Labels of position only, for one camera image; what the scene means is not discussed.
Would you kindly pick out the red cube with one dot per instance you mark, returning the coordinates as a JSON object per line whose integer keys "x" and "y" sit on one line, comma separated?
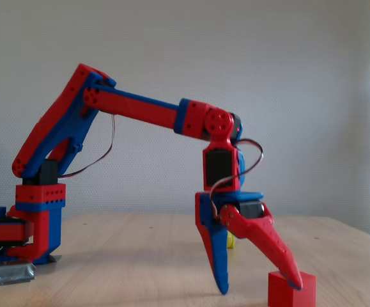
{"x": 283, "y": 292}

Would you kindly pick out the red and blue gripper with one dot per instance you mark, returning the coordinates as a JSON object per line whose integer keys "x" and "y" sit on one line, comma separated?
{"x": 251, "y": 209}

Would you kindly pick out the yellow cube with knob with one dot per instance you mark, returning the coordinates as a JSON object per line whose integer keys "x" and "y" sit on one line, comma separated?
{"x": 231, "y": 241}

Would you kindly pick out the grey duct tape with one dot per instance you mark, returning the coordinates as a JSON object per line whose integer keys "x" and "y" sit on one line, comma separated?
{"x": 9, "y": 272}

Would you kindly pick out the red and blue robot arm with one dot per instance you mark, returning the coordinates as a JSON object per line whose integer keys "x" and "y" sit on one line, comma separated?
{"x": 140, "y": 110}

